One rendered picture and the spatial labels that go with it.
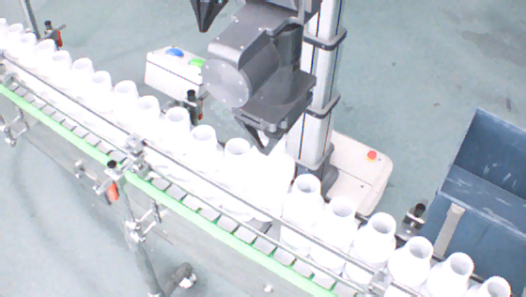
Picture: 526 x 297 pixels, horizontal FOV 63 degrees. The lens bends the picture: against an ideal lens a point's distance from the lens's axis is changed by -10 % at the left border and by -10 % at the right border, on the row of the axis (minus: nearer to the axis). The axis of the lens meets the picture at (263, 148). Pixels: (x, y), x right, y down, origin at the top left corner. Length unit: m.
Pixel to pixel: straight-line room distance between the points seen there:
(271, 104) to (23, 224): 1.79
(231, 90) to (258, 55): 0.04
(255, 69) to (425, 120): 2.14
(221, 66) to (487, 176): 1.01
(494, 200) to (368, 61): 1.67
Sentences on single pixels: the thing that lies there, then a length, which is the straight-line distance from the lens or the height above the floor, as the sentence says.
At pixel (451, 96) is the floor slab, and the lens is 2.77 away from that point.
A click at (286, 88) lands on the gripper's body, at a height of 1.34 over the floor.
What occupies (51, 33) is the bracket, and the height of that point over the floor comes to 1.09.
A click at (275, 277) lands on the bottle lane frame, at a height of 0.96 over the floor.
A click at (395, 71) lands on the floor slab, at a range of 2.81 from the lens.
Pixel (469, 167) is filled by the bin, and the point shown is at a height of 0.75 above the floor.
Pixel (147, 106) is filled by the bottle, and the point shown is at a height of 1.14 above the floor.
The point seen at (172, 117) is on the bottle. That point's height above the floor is 1.15.
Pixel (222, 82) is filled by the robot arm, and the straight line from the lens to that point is 0.46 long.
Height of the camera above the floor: 1.70
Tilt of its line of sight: 49 degrees down
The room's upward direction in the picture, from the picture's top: 2 degrees clockwise
